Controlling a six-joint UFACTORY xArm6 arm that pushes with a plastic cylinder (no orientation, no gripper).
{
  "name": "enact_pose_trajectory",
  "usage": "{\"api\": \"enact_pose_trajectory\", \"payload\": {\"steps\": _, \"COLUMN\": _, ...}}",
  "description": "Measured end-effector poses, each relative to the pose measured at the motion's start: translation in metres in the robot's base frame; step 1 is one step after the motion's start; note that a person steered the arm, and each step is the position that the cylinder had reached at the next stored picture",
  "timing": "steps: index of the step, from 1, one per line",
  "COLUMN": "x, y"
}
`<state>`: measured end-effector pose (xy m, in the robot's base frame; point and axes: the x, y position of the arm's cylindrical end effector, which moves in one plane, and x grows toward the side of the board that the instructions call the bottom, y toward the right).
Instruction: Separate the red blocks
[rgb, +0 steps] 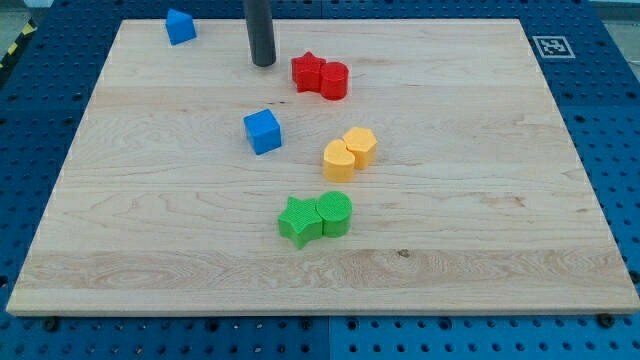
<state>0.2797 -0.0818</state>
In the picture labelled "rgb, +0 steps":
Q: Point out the black bolt front right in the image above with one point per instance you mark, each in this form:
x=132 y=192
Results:
x=605 y=320

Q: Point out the yellow hexagon block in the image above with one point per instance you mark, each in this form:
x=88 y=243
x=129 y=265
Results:
x=362 y=143

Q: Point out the yellow heart block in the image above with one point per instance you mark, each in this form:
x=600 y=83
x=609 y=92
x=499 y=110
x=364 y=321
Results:
x=338 y=162

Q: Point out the light wooden board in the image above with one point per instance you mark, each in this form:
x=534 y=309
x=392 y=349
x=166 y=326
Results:
x=476 y=204

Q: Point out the white fiducial marker tag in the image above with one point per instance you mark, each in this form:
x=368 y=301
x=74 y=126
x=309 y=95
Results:
x=553 y=47

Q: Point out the blue pentagon prism block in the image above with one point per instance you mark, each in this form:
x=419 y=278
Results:
x=180 y=26

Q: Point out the black bolt front left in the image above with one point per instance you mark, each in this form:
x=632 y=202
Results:
x=50 y=324

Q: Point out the green star block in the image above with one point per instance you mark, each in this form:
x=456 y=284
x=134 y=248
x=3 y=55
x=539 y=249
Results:
x=300 y=222

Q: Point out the green cylinder block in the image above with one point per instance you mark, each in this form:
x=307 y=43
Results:
x=335 y=209

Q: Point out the red star block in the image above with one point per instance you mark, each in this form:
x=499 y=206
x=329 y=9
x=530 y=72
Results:
x=306 y=70

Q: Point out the blue cube block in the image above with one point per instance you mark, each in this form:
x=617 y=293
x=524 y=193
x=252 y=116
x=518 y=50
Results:
x=263 y=131

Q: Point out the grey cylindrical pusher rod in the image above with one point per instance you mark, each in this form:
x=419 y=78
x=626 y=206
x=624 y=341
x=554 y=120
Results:
x=260 y=32

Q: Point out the red cylinder block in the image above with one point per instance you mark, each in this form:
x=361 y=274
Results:
x=334 y=77

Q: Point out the black bolt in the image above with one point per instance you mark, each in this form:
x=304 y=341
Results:
x=50 y=324
x=605 y=320

